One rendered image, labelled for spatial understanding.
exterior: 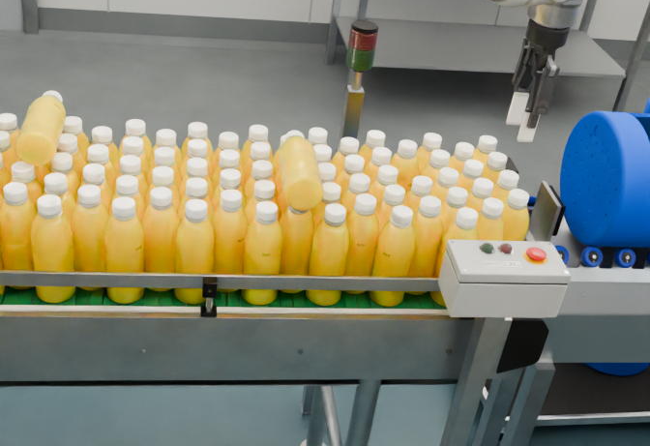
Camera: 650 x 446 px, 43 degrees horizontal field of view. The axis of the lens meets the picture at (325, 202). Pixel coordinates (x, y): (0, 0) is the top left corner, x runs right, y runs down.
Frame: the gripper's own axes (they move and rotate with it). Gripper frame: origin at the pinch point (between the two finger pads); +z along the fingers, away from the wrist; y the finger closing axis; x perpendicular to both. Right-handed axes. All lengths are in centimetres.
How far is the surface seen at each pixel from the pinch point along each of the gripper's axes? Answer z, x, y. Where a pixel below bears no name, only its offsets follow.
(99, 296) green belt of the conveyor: 34, 80, -15
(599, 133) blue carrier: 4.3, -19.4, 3.9
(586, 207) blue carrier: 19.3, -19.0, -1.7
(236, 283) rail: 27, 55, -18
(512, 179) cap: 12.8, -0.5, -2.0
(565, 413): 108, -49, 20
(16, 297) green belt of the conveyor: 34, 95, -15
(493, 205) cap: 12.7, 6.5, -11.7
